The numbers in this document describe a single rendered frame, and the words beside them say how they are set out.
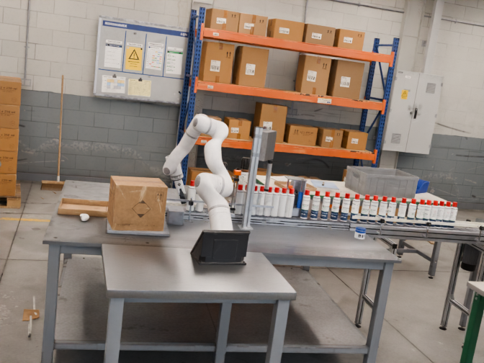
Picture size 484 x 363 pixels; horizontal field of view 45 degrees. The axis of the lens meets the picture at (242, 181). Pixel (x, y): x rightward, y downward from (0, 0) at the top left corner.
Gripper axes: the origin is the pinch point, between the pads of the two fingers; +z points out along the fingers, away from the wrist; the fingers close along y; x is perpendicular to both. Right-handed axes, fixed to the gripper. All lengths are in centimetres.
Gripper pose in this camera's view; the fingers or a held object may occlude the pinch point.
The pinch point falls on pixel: (183, 200)
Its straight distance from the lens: 388.9
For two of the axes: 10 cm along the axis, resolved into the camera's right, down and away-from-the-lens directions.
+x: -9.5, 2.6, -1.5
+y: -2.1, -2.2, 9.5
